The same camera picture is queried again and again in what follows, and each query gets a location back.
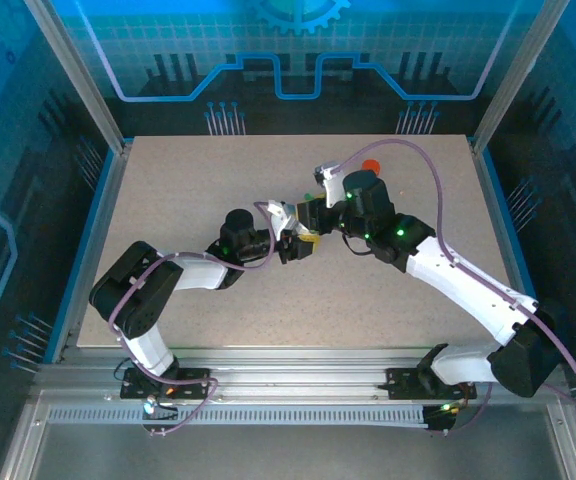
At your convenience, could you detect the grey metal front shelf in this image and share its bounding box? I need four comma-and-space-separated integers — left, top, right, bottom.
0, 389, 576, 480

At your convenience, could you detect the aluminium side rail blue edge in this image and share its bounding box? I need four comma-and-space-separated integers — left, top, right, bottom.
467, 137, 559, 365
42, 138, 134, 365

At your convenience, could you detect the aluminium frame post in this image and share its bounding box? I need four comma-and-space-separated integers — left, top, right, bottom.
469, 0, 554, 154
22, 0, 134, 154

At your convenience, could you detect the slotted grey cable duct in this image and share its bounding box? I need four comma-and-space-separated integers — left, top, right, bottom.
46, 405, 432, 427

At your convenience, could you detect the small lit connector board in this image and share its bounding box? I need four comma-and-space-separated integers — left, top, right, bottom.
141, 397, 180, 420
422, 399, 462, 434

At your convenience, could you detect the aluminium front rail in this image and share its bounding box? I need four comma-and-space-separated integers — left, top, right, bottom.
32, 346, 567, 401

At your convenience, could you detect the white pill bottle green cap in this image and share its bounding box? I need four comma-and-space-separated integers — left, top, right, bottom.
291, 191, 315, 237

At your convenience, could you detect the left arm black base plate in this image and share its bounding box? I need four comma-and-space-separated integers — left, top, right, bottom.
120, 368, 213, 401

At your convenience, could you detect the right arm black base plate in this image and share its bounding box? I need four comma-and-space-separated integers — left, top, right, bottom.
385, 367, 478, 401

